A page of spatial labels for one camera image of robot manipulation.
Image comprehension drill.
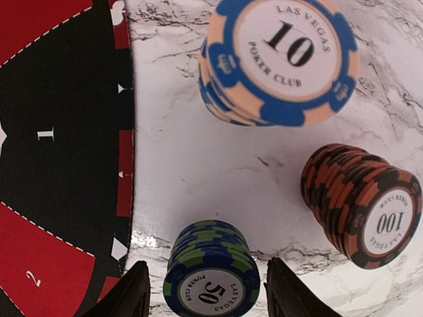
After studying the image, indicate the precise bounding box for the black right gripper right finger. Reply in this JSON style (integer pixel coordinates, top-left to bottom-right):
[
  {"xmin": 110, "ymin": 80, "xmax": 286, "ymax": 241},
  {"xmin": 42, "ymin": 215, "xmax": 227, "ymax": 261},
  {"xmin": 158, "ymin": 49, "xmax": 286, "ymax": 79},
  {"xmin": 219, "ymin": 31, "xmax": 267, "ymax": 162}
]
[{"xmin": 266, "ymin": 257, "xmax": 340, "ymax": 317}]

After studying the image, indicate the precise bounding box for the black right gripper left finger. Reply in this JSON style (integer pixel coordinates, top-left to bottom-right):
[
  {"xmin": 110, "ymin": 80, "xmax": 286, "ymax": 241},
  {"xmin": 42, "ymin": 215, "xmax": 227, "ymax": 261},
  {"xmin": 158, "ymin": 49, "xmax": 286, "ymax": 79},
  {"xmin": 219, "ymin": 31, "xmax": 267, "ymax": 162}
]
[{"xmin": 83, "ymin": 261, "xmax": 151, "ymax": 317}]

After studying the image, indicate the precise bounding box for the blue green 50 chip stack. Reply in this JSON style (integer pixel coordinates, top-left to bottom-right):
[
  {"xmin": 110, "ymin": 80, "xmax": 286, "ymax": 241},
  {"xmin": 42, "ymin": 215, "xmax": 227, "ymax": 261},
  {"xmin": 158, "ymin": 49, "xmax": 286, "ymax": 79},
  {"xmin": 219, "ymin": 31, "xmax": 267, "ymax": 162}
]
[{"xmin": 163, "ymin": 220, "xmax": 260, "ymax": 316}]

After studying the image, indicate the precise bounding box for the blue cream 10 chip stack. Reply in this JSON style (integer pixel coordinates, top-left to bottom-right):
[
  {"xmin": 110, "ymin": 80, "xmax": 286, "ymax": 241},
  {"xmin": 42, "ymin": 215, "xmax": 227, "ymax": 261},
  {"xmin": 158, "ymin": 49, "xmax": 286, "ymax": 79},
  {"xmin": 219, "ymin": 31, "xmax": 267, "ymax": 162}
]
[{"xmin": 200, "ymin": 1, "xmax": 360, "ymax": 127}]

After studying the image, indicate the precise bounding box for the black orange 100 chip stack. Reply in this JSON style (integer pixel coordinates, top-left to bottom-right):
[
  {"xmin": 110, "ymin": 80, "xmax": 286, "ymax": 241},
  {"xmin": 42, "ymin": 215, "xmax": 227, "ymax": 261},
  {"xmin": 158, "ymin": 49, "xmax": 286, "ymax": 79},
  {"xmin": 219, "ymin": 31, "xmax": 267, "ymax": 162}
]
[{"xmin": 300, "ymin": 143, "xmax": 422, "ymax": 269}]

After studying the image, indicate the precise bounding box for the round red black poker mat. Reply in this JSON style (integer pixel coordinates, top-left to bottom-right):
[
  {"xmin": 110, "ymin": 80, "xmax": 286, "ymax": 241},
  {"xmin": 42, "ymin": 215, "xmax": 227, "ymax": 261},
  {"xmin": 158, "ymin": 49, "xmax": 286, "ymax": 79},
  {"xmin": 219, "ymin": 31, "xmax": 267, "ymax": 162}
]
[{"xmin": 1, "ymin": 1, "xmax": 135, "ymax": 316}]

